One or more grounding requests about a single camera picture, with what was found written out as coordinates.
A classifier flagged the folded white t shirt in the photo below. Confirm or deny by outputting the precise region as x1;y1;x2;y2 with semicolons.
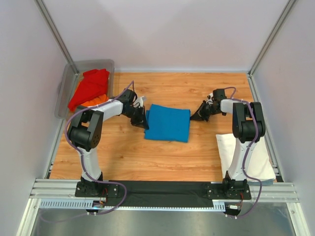
216;133;276;181

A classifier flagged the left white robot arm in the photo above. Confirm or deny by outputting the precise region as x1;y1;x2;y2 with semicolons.
65;89;149;198

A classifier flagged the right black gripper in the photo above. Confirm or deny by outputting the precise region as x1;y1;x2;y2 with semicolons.
189;100;220;122

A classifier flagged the red t shirt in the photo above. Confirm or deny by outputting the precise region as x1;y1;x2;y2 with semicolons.
68;69;110;112

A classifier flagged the right aluminium frame post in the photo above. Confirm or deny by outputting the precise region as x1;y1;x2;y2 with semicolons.
248;0;300;77

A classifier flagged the aluminium frame post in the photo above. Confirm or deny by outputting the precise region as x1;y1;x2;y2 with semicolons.
34;0;79;74
248;0;300;77

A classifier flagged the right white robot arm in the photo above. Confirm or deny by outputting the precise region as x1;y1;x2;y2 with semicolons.
190;88;266;200

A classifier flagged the folded light blue t shirt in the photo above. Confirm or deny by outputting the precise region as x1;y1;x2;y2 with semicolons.
260;179;274;186

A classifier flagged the clear plastic bin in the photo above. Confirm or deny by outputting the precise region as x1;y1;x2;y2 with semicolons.
55;59;115;119

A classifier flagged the slotted grey cable duct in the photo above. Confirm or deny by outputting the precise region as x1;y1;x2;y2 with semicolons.
39;199;105;209

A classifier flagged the purple cable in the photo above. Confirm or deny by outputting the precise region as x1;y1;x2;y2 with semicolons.
64;80;127;217
221;87;262;220

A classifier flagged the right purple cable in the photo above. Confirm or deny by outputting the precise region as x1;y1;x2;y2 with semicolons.
221;87;262;220

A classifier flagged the orange t shirt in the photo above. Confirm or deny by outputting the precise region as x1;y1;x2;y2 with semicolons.
81;94;109;107

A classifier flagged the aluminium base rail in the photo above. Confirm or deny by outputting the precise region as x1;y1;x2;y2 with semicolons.
30;178;82;199

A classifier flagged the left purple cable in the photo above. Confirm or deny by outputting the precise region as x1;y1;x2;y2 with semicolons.
64;80;127;217

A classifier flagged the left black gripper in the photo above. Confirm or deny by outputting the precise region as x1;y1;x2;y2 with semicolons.
123;106;149;130

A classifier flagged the left aluminium frame post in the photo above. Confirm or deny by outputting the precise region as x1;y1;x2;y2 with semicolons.
34;0;79;74

